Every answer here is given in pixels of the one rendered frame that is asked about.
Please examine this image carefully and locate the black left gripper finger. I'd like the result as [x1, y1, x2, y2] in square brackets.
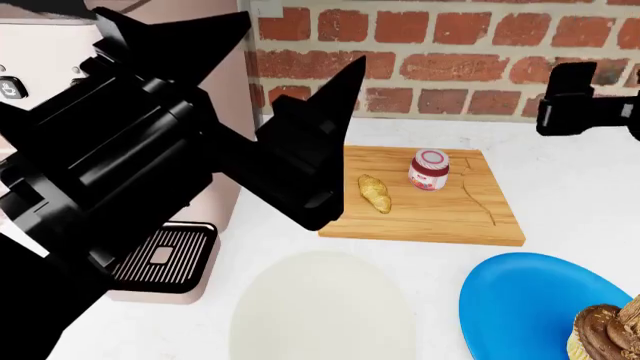
[91, 6, 251, 89]
[255, 54, 368, 233]

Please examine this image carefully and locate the golden croissant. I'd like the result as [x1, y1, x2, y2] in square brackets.
[357, 173, 393, 215]

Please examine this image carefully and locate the red jam jar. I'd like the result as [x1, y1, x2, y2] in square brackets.
[407, 147, 451, 193]

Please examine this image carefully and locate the wooden cutting board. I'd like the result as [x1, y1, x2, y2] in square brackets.
[317, 144, 528, 248]

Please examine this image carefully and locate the pink coffee machine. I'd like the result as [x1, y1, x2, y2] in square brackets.
[0, 0, 265, 306]

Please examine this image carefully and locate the black ribbed drip tray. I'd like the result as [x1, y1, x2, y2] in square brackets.
[107, 221, 221, 294]

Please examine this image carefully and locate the coffee cup button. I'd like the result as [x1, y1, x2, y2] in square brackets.
[0, 76, 28, 101]

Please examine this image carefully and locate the white round plate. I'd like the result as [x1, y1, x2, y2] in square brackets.
[228, 249, 417, 360]

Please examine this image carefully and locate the blue round plate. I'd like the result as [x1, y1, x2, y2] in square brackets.
[458, 252, 637, 360]

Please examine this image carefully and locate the chocolate frosted cupcake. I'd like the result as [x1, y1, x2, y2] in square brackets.
[566, 294, 640, 360]

